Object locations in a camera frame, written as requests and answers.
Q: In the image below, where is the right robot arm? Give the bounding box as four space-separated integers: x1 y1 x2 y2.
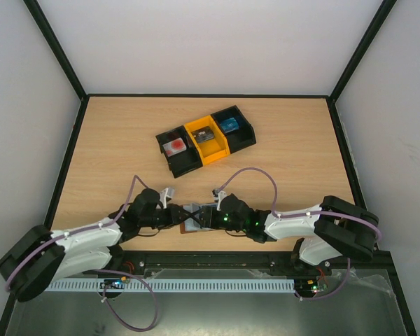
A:
184 192 382 274

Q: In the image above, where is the yellow middle bin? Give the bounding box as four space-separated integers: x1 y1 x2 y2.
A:
184 115 230 166

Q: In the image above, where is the blue card stack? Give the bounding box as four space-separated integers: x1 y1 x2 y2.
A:
220 117 239 134

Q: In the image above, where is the left black bin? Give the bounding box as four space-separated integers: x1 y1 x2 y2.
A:
155 125 203 179

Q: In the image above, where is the right black bin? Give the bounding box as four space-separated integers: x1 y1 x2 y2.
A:
211 105 256 153

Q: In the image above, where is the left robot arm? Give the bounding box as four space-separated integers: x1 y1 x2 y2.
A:
0 188 196 302

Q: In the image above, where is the brown leather card holder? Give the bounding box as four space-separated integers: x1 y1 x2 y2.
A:
179 203 217 234

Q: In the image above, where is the light blue cable duct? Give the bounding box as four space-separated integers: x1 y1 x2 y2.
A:
46 277 295 293

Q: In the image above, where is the black bin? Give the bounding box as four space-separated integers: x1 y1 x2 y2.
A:
211 105 256 153
155 125 203 179

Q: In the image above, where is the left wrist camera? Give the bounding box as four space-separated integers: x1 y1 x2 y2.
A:
160 187 175 209

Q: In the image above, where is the red white card stack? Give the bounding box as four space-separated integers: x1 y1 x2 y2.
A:
162 138 187 157

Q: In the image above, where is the black front rail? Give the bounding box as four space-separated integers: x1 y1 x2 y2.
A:
20 250 393 277

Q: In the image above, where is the metal sheet front panel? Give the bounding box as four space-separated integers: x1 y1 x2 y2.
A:
6 269 406 335

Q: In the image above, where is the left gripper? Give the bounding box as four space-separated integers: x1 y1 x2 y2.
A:
140 204 192 230

